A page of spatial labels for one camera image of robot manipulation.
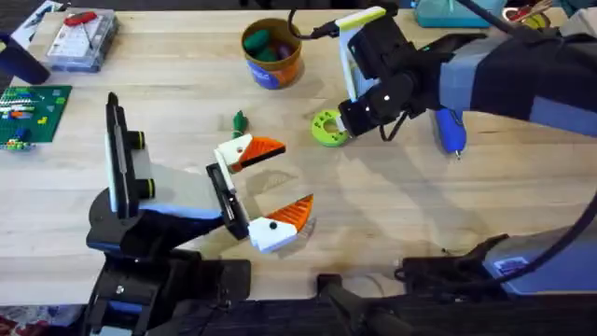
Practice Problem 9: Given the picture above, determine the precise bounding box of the green toy vegetable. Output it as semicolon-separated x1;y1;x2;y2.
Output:
231;109;249;140

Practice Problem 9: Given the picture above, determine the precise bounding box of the blue electric screwdriver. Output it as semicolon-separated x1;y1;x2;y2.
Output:
430;106;468;162

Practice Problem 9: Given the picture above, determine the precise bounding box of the green disc with holes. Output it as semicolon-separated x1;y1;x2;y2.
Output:
311;108;352;148

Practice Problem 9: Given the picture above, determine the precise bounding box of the right wrist upright pale plate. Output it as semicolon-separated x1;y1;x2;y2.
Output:
335;6;388;103

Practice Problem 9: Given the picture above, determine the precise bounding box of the left wrist upright black plate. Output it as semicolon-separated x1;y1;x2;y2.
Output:
104;91;135;220

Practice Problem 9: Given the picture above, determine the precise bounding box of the brown tub with toys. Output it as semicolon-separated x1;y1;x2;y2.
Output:
240;17;304;91

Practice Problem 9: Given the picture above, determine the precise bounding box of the teal plastic box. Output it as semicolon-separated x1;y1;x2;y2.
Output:
413;0;507;29

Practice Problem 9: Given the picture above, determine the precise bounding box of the heap of tape and scissors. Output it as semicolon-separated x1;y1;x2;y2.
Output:
503;0;555;30

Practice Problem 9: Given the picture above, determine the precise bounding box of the green board with toy blocks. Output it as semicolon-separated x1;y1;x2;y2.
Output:
0;85;74;152

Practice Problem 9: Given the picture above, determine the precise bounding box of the clear plastic box with tools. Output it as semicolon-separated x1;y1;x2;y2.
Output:
44;7;119;74

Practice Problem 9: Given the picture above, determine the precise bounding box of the dark blue cylinder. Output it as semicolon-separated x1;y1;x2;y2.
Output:
0;32;51;86

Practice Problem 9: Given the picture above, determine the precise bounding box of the white flat box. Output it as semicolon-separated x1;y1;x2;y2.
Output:
11;0;66;50

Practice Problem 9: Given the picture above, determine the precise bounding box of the thin black cable loop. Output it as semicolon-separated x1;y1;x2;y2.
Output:
379;110;410;143

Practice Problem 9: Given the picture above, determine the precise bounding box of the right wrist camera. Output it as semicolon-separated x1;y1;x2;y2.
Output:
347;15;417;79

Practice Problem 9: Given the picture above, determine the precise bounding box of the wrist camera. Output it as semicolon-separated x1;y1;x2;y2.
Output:
347;15;417;79
124;130;157;201

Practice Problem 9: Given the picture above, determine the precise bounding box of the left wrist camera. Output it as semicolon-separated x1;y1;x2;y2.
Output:
124;130;157;201

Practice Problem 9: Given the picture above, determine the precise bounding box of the black cable with plug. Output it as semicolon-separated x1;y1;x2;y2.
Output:
287;8;340;41

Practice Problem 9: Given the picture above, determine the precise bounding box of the thick black cable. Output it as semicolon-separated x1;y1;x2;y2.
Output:
459;0;561;36

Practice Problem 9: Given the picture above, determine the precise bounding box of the black rail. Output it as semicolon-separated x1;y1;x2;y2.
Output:
158;273;597;336

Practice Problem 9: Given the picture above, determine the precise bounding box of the black cable at arm foot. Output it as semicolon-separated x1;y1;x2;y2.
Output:
492;190;597;287

